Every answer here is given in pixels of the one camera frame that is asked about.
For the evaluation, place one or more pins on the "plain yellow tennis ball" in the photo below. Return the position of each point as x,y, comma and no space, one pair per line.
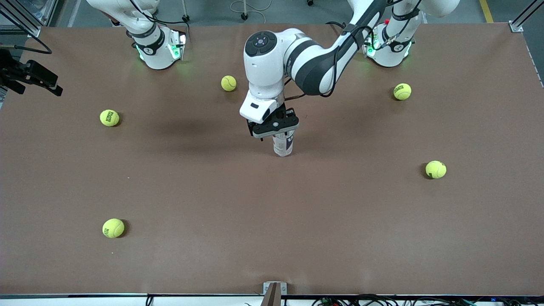
228,83

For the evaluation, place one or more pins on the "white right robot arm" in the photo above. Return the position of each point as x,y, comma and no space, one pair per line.
155,55

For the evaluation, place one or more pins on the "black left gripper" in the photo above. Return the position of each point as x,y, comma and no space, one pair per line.
289,115

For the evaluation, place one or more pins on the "yellow tennis ball black print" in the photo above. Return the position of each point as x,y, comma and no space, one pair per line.
402,92
109,118
113,228
436,169

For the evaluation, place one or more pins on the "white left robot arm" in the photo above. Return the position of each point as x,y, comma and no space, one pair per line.
265,68

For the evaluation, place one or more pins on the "wheeled stand leg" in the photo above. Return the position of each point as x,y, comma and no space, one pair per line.
185,17
244,16

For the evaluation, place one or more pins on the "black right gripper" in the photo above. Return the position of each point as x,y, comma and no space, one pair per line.
20,72

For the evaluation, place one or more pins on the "white blue tennis ball can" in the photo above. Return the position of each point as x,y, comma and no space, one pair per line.
283,146

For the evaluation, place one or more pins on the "grey metal camera bracket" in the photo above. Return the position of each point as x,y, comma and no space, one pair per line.
274,291

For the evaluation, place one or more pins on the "aluminium frame post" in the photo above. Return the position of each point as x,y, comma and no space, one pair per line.
522,17

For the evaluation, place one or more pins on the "aluminium extrusion frame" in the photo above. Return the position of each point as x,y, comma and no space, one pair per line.
25,23

